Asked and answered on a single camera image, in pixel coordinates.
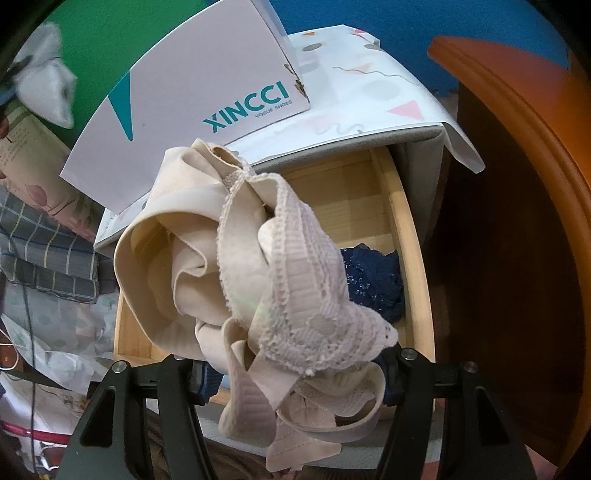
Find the white shoe box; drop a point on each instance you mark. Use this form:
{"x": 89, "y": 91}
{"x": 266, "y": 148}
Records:
{"x": 207, "y": 87}

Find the blue foam mat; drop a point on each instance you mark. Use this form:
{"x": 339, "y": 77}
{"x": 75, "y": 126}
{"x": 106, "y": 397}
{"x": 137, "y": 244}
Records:
{"x": 415, "y": 23}

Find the white patterned cover cloth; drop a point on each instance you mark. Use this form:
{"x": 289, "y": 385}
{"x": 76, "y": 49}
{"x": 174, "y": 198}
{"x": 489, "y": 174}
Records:
{"x": 369, "y": 92}

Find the red plastic bar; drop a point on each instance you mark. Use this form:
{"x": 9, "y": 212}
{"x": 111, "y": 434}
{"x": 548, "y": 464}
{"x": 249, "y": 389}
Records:
{"x": 23, "y": 431}

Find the light wooden drawer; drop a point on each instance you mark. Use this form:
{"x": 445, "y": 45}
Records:
{"x": 397, "y": 207}

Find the green foam mat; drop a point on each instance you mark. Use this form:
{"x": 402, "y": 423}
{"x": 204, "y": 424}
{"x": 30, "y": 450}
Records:
{"x": 106, "y": 41}

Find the orange-brown wooden furniture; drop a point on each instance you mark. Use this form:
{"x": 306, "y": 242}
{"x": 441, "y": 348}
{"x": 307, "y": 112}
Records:
{"x": 531, "y": 115}

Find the floral print pillow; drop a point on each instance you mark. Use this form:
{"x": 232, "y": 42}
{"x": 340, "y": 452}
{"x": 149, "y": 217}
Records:
{"x": 41, "y": 166}

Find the beige lace underwear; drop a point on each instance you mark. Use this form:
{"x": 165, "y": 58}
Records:
{"x": 258, "y": 277}

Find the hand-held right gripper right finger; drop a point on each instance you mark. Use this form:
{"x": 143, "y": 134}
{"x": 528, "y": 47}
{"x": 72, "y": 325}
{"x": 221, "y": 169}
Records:
{"x": 392, "y": 383}

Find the navy blue lace underwear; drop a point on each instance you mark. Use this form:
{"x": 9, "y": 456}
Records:
{"x": 371, "y": 279}

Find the grey plaid cloth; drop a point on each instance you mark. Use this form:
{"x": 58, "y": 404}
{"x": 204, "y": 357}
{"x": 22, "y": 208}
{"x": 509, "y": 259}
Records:
{"x": 51, "y": 249}

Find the pale patterned sheet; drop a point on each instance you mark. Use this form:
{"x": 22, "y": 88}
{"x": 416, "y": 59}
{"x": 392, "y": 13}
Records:
{"x": 64, "y": 327}

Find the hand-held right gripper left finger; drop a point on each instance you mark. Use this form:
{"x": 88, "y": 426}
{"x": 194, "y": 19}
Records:
{"x": 205, "y": 381}

